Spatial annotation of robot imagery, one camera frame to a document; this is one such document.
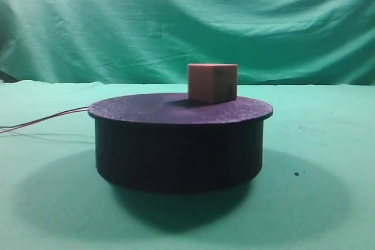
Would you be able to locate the green backdrop cloth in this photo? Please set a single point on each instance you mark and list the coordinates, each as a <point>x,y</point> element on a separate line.
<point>152,41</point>

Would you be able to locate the pink cube block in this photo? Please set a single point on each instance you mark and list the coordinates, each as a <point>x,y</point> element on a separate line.
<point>212,83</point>

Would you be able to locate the black round turntable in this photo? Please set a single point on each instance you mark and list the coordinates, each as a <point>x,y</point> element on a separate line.
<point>167,143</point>

